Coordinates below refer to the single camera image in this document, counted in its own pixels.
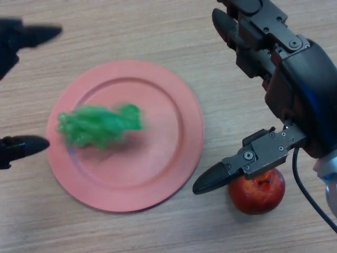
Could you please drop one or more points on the red apple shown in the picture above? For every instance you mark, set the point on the red apple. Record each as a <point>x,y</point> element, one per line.
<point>255,197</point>

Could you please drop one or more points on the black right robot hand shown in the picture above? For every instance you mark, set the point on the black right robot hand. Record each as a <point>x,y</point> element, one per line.
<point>302,84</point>

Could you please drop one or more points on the pink round plate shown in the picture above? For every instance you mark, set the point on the pink round plate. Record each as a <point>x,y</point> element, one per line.
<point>158,163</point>

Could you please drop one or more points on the green plastic grape bunch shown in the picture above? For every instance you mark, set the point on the green plastic grape bunch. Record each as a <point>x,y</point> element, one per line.
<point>97,126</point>

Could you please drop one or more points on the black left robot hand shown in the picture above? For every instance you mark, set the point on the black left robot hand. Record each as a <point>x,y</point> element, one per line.
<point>10,39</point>

